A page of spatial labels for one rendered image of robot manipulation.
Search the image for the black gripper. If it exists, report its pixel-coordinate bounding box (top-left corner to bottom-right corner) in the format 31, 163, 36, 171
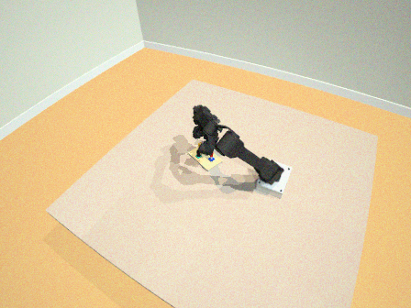
198, 127, 223, 156

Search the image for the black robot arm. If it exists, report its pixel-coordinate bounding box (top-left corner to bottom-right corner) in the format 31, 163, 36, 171
193, 104, 284, 185

